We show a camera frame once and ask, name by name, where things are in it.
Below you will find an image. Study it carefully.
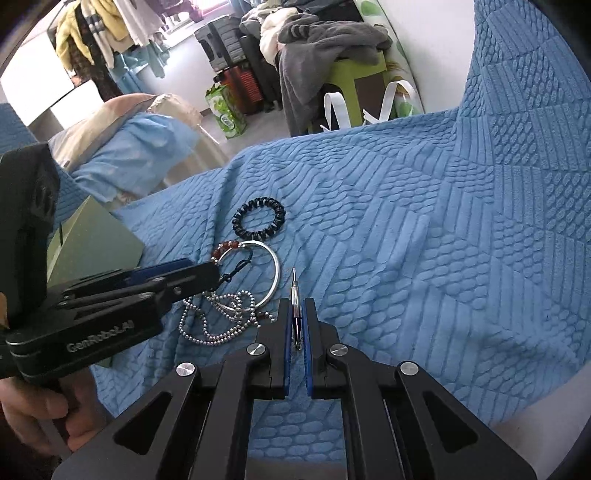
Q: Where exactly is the black ribbed suitcase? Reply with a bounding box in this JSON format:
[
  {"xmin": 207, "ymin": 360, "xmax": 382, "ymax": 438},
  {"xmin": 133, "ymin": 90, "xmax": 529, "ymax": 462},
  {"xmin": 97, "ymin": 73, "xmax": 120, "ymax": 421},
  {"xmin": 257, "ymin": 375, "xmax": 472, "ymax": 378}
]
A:
[{"xmin": 194, "ymin": 14, "xmax": 247, "ymax": 72}]

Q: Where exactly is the rolled mat with green dots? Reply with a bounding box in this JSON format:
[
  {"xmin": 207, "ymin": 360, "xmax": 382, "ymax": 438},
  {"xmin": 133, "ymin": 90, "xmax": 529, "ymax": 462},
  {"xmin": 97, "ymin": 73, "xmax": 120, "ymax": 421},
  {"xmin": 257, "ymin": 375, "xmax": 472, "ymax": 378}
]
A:
[{"xmin": 355, "ymin": 0, "xmax": 426, "ymax": 116}]

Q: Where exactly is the white tote bag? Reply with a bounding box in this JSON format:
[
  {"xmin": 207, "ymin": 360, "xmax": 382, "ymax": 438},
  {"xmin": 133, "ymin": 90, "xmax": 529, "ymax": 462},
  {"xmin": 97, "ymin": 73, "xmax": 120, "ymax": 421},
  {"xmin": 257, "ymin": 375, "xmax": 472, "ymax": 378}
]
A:
[{"xmin": 321, "ymin": 79, "xmax": 419, "ymax": 134}]

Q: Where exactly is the silver bangle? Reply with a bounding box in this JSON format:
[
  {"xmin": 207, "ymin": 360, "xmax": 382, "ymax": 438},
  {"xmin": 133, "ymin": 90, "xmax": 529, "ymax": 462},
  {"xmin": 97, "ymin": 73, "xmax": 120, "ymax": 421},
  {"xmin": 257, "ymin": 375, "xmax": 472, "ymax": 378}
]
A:
[{"xmin": 210, "ymin": 240, "xmax": 281, "ymax": 311}]

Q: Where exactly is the cream yellow sweater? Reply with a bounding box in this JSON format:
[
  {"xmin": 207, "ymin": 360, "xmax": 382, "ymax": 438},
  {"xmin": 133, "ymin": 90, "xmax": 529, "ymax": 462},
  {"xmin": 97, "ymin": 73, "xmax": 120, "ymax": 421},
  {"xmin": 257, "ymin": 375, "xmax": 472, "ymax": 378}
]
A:
[{"xmin": 90, "ymin": 0, "xmax": 130, "ymax": 43}]

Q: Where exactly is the person's left hand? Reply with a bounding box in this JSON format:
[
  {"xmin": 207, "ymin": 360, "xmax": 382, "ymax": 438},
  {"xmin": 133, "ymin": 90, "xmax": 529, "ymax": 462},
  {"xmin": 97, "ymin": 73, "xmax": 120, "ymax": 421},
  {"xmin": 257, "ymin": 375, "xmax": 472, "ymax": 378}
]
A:
[{"xmin": 0, "ymin": 369, "xmax": 114, "ymax": 455}]

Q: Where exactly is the silver bead chain necklace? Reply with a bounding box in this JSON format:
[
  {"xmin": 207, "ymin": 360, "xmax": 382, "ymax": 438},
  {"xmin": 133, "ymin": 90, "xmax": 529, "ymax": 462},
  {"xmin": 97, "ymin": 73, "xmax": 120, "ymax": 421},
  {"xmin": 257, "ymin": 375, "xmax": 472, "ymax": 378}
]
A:
[{"xmin": 178, "ymin": 288, "xmax": 278, "ymax": 346}]

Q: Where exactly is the dark patterned scarf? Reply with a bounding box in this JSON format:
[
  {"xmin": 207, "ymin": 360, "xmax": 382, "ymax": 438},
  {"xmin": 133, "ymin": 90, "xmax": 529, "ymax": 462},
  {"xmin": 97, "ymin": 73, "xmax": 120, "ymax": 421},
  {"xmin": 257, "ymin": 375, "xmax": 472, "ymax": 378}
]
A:
[{"xmin": 69, "ymin": 37, "xmax": 121, "ymax": 100}]

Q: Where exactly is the green stool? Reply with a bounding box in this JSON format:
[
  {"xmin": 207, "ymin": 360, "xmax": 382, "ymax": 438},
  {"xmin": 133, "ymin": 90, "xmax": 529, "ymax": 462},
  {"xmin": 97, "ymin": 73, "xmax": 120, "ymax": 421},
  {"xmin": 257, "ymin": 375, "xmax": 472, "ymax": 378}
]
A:
[{"xmin": 305, "ymin": 51, "xmax": 386, "ymax": 134}]

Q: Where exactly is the light blue quilt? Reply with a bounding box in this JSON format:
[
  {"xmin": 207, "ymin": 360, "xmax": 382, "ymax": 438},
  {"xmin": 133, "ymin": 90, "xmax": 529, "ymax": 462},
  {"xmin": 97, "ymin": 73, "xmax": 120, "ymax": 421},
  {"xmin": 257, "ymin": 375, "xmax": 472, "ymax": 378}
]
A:
[{"xmin": 71, "ymin": 113, "xmax": 200, "ymax": 201}]

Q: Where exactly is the black bead bracelet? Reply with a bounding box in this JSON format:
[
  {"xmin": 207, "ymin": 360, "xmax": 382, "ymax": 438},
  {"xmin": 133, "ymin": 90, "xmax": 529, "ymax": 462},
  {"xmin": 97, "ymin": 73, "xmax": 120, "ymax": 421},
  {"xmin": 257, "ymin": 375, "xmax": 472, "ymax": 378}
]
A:
[{"xmin": 231, "ymin": 198, "xmax": 287, "ymax": 241}]

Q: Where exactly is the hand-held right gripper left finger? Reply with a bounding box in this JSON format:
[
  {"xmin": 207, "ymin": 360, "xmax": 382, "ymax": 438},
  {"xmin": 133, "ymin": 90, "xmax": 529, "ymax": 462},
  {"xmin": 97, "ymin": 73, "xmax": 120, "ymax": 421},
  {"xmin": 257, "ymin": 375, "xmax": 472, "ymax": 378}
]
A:
[{"xmin": 51, "ymin": 298, "xmax": 296, "ymax": 480}]

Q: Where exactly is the red bead cord bracelet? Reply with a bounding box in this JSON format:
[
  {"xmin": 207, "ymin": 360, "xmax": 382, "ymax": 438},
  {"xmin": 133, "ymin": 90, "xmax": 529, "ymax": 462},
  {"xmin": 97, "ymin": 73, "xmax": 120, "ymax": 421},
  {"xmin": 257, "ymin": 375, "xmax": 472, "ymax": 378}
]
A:
[{"xmin": 210, "ymin": 239, "xmax": 278, "ymax": 324}]

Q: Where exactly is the cream blanket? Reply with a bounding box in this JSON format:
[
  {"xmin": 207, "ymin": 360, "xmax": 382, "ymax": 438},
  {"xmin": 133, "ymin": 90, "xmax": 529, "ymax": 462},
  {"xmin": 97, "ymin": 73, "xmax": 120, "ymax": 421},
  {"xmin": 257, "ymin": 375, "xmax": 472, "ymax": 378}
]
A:
[{"xmin": 46, "ymin": 92, "xmax": 204, "ymax": 160}]

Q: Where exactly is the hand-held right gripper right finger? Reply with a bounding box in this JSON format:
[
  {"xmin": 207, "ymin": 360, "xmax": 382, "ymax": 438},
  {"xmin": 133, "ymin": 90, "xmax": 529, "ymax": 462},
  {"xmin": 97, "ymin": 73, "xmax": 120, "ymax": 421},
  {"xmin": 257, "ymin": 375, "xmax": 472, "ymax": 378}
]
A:
[{"xmin": 302, "ymin": 298, "xmax": 539, "ymax": 480}]

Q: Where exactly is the white cabinet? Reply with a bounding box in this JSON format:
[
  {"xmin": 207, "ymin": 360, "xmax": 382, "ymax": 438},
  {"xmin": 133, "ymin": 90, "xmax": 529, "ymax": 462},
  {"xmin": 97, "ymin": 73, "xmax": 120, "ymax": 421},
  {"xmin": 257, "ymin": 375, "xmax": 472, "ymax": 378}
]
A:
[{"xmin": 0, "ymin": 28, "xmax": 105, "ymax": 127}]

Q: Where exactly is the green cardboard box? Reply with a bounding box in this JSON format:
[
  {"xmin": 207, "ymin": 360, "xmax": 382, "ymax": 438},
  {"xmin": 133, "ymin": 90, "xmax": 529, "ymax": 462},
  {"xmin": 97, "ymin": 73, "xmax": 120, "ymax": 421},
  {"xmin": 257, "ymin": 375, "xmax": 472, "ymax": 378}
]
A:
[{"xmin": 46, "ymin": 196, "xmax": 146, "ymax": 287}]

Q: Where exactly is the blue textured sofa cover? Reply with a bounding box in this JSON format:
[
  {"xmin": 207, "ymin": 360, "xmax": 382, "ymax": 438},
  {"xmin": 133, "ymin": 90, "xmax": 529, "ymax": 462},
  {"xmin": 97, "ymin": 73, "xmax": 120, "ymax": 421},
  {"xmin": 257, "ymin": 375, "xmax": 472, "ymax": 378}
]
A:
[{"xmin": 90, "ymin": 0, "xmax": 591, "ymax": 468}]

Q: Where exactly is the pile of clothes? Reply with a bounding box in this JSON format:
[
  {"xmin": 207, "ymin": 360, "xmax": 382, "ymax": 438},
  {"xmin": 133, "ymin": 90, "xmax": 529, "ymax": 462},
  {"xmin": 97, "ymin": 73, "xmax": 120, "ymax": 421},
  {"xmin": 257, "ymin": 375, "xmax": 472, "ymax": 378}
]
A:
[{"xmin": 240, "ymin": 0, "xmax": 370, "ymax": 56}]

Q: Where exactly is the red suitcase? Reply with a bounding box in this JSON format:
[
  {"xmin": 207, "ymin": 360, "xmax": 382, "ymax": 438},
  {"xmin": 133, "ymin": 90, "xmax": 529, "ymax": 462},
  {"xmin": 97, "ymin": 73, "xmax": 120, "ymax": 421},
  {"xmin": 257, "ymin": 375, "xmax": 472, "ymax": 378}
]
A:
[{"xmin": 217, "ymin": 65, "xmax": 265, "ymax": 116}]

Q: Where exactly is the yellow jacket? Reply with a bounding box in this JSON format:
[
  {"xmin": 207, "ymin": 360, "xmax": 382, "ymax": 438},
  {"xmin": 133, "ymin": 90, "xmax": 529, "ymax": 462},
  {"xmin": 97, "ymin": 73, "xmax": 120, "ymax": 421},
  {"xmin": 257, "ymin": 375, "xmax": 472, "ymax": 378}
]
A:
[{"xmin": 55, "ymin": 0, "xmax": 93, "ymax": 70}]

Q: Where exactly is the black smooth suitcase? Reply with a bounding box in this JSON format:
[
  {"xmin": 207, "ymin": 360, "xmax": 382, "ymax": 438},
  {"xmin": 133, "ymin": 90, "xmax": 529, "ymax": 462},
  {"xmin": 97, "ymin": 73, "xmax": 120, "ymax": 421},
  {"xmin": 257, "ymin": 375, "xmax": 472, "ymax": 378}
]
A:
[{"xmin": 240, "ymin": 34, "xmax": 284, "ymax": 112}]

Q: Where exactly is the white shirt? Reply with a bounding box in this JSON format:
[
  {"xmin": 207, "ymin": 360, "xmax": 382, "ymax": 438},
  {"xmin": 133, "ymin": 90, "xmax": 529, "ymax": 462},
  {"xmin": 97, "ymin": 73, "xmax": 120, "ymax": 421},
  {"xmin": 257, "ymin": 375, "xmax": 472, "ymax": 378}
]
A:
[{"xmin": 113, "ymin": 0, "xmax": 167, "ymax": 47}]

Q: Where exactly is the grey blanket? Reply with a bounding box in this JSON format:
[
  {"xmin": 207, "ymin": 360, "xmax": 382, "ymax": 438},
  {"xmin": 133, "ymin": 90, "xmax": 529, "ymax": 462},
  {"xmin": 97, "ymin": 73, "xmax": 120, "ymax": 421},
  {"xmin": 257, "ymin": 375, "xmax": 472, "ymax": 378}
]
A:
[{"xmin": 277, "ymin": 21, "xmax": 393, "ymax": 137}]

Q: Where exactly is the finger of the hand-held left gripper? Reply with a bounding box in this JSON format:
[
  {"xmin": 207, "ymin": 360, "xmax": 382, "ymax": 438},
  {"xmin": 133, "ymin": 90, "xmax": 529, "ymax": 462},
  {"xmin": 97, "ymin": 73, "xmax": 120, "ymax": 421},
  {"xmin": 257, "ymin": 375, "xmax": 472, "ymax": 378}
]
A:
[
  {"xmin": 62, "ymin": 257, "xmax": 197, "ymax": 298},
  {"xmin": 53, "ymin": 262, "xmax": 222, "ymax": 326}
]

